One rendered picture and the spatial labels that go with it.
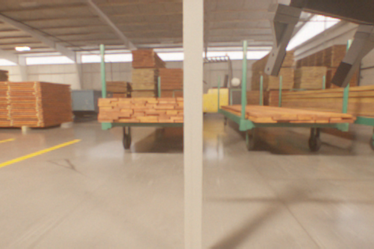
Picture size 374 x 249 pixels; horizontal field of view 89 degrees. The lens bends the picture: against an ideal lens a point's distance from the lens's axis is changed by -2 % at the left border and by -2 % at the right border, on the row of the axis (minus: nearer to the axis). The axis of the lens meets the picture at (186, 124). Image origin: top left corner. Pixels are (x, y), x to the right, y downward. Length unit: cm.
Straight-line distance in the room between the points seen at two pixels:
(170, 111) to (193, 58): 138
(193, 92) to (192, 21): 22
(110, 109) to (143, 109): 35
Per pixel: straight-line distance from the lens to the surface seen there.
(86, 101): 723
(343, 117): 241
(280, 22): 36
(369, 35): 43
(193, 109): 63
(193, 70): 63
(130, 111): 209
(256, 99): 983
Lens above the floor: 64
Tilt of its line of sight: 7 degrees down
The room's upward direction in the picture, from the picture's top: straight up
